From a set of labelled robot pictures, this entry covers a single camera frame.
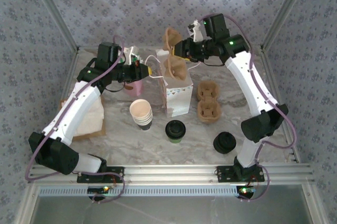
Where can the white paper carrier bag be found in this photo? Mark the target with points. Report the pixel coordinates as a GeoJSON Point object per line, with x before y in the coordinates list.
{"type": "Point", "coordinates": [179, 100]}

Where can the black plastic cup lid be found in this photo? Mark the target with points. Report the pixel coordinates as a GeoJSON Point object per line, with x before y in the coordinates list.
{"type": "Point", "coordinates": [175, 129]}

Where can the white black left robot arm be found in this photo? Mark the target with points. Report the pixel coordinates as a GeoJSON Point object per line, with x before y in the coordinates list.
{"type": "Point", "coordinates": [76, 108]}

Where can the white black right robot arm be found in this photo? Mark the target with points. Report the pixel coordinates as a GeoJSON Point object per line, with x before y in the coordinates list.
{"type": "Point", "coordinates": [245, 81]}

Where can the pink straw holder cup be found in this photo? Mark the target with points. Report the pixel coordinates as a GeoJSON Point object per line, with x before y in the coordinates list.
{"type": "Point", "coordinates": [134, 88]}

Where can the stack of paper cups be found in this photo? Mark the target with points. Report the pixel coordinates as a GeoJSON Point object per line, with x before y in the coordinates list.
{"type": "Point", "coordinates": [141, 113]}

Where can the stack of cardboard cup carriers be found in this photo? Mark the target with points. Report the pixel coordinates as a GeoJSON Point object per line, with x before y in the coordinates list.
{"type": "Point", "coordinates": [208, 102]}

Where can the stack of white napkins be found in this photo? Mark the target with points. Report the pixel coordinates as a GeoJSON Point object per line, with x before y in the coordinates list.
{"type": "Point", "coordinates": [92, 118]}

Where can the brown paper sheet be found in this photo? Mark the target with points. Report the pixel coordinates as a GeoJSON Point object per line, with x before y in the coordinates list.
{"type": "Point", "coordinates": [92, 134]}

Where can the stack of black lids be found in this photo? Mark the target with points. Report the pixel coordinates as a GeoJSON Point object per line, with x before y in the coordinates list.
{"type": "Point", "coordinates": [224, 142]}

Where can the black controller board with LED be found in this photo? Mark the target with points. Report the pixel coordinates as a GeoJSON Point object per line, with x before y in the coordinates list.
{"type": "Point", "coordinates": [97, 189]}
{"type": "Point", "coordinates": [247, 190]}

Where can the aluminium table edge rail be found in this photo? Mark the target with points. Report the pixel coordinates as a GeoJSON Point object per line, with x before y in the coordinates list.
{"type": "Point", "coordinates": [275, 87]}
{"type": "Point", "coordinates": [64, 92]}

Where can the aluminium corner post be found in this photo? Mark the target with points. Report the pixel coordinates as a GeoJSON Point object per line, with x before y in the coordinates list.
{"type": "Point", "coordinates": [54, 10]}
{"type": "Point", "coordinates": [284, 10]}

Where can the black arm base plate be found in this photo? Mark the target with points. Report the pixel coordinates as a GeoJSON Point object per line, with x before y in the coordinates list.
{"type": "Point", "coordinates": [116, 174]}
{"type": "Point", "coordinates": [223, 174]}

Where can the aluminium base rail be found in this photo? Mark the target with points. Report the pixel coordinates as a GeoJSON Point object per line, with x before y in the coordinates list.
{"type": "Point", "coordinates": [171, 174]}

